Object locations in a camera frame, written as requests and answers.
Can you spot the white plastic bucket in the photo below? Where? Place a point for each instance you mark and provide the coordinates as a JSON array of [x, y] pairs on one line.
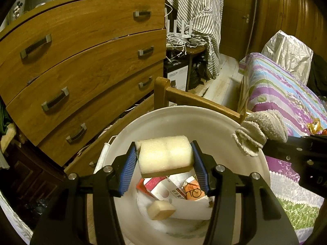
[[122, 137]]

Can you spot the small wooden table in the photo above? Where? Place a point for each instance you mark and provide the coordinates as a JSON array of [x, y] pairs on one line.
[[196, 49]]

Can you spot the black printed carton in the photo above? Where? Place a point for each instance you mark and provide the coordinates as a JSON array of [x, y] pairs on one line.
[[175, 72]]

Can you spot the gold foil wrapper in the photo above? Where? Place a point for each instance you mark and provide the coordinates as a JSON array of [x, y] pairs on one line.
[[314, 126]]

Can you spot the cartoon printed white container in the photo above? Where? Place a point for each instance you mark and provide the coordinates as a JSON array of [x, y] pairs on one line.
[[18, 7]]

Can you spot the dark wooden cabinet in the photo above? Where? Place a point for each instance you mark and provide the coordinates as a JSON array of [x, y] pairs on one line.
[[28, 178]]

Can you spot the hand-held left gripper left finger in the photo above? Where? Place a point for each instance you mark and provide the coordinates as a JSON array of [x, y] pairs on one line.
[[129, 168]]

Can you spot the wooden dresser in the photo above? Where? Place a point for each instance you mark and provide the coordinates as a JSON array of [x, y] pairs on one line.
[[89, 56]]

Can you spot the silver plastic bag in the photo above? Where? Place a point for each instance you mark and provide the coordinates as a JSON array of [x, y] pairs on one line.
[[288, 51]]

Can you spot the striped purple green blanket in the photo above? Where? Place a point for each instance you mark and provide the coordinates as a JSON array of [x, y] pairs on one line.
[[281, 94]]

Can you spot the white face mask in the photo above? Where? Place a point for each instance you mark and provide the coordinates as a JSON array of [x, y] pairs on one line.
[[107, 144]]

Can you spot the large pale foam block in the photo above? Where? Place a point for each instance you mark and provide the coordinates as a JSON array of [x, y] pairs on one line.
[[163, 155]]

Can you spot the white router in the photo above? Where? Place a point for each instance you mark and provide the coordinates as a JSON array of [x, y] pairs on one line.
[[176, 32]]

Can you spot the wooden dresser drawer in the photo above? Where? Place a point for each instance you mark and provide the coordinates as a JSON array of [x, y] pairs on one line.
[[107, 102], [84, 28], [122, 130], [97, 63]]

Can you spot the grey sock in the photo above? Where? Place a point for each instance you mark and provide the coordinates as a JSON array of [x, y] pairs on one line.
[[265, 127]]

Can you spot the orange snack packet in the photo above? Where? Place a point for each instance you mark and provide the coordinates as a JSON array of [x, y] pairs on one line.
[[194, 190]]

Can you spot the wooden chair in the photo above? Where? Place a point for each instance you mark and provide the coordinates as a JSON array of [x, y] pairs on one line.
[[178, 95]]

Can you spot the green cloth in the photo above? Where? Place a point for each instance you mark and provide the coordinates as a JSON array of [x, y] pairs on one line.
[[3, 118]]

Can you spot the white medicine box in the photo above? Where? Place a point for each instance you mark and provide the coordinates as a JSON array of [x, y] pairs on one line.
[[171, 191]]

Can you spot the grey striped cloth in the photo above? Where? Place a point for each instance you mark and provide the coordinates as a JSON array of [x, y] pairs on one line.
[[201, 17]]

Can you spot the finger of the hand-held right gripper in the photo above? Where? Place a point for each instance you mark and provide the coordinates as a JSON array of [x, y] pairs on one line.
[[286, 146]]

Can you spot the dark cloth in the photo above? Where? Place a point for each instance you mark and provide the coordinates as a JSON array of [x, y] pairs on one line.
[[319, 74]]

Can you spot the black plastic bag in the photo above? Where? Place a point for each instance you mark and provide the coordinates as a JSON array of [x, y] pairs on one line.
[[198, 71]]

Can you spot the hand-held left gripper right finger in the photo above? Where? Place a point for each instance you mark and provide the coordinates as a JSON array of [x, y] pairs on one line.
[[200, 169]]

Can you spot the dark wooden door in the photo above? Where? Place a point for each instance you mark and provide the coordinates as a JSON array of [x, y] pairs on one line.
[[237, 0]]

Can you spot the pink carton box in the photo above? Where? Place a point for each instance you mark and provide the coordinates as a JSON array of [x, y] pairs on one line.
[[149, 186]]

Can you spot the red apple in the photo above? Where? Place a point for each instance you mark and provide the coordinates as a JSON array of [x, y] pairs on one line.
[[324, 132]]

